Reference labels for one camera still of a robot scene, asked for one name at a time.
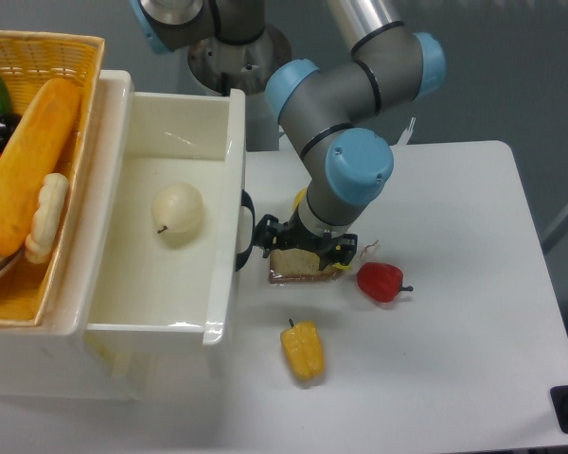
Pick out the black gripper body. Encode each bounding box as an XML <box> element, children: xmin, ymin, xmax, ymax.
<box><xmin>254</xmin><ymin>214</ymin><xmax>358</xmax><ymax>265</ymax></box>

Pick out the white top drawer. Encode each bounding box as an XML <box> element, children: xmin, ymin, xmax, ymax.
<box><xmin>83</xmin><ymin>88</ymin><xmax>257</xmax><ymax>379</ymax></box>

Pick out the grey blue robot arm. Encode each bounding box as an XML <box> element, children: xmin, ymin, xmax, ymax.
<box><xmin>132</xmin><ymin>1</ymin><xmax>446</xmax><ymax>267</ymax></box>

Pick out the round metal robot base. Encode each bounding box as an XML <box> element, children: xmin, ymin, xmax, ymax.
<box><xmin>187</xmin><ymin>25</ymin><xmax>292</xmax><ymax>96</ymax></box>

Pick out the white drawer cabinet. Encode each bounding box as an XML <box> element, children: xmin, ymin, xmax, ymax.
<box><xmin>0</xmin><ymin>70</ymin><xmax>144</xmax><ymax>400</ymax></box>

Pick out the yellow toy banana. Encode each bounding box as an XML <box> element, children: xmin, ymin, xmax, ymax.
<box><xmin>293</xmin><ymin>187</ymin><xmax>351</xmax><ymax>271</ymax></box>

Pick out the toy bread slice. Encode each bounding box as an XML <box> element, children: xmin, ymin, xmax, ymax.
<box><xmin>268</xmin><ymin>249</ymin><xmax>343</xmax><ymax>284</ymax></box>

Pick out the red toy bell pepper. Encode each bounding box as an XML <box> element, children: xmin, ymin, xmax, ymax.
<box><xmin>356</xmin><ymin>262</ymin><xmax>414</xmax><ymax>303</ymax></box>

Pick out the yellow toy bell pepper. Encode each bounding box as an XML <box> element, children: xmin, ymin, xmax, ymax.
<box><xmin>280</xmin><ymin>319</ymin><xmax>325</xmax><ymax>381</ymax></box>

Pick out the white toy pear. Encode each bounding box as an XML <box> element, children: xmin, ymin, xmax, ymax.
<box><xmin>151</xmin><ymin>182</ymin><xmax>204</xmax><ymax>247</ymax></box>

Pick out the cream toy croissant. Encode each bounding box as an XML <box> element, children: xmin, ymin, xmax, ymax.
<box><xmin>25</xmin><ymin>173</ymin><xmax>69</xmax><ymax>264</ymax></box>

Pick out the orange toy baguette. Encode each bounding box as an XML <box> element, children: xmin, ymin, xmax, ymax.
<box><xmin>0</xmin><ymin>78</ymin><xmax>81</xmax><ymax>258</ymax></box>

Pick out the yellow wicker basket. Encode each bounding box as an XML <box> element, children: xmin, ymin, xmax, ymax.
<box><xmin>0</xmin><ymin>30</ymin><xmax>105</xmax><ymax>328</ymax></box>

